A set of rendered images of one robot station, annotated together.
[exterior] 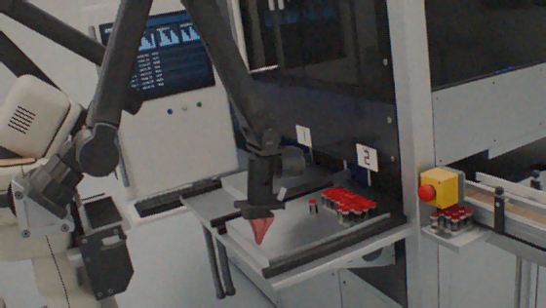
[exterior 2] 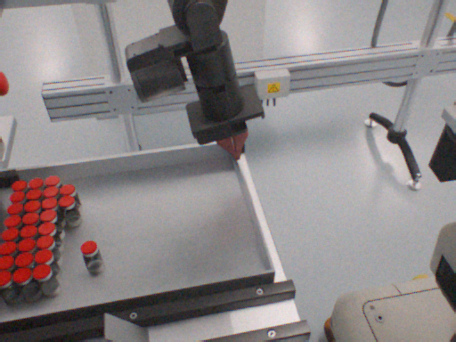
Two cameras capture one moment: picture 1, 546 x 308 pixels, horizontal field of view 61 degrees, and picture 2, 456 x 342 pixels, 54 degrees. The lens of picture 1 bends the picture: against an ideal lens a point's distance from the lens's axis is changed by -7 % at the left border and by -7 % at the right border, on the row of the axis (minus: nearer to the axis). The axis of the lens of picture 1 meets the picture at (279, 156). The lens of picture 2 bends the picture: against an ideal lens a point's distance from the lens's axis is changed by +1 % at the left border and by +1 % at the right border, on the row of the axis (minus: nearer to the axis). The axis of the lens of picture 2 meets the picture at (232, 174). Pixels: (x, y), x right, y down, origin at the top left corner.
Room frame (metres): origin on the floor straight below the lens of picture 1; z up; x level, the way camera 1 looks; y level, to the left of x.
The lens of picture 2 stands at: (1.53, 0.19, 1.39)
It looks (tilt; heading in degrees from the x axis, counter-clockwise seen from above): 44 degrees down; 193
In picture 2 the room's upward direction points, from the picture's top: straight up
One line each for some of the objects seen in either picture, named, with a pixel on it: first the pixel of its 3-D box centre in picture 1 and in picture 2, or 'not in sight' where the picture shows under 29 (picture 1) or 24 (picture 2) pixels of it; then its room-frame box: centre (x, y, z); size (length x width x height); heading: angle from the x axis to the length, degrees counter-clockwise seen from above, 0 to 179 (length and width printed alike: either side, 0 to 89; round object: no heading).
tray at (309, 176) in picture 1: (284, 178); not in sight; (1.52, -0.01, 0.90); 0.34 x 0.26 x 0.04; 115
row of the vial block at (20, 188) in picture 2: (355, 203); (17, 238); (1.23, -0.18, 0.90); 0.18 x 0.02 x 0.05; 25
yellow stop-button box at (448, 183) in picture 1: (442, 186); not in sight; (1.03, -0.36, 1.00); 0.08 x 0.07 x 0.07; 115
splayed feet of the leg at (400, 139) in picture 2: not in sight; (394, 142); (-0.16, 0.55, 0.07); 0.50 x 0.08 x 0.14; 25
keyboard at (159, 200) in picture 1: (187, 194); not in sight; (1.72, 0.35, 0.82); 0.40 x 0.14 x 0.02; 113
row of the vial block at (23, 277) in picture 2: (348, 206); (35, 234); (1.22, -0.16, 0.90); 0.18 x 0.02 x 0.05; 25
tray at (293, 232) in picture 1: (306, 223); (134, 223); (1.16, -0.04, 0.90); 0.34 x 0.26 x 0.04; 115
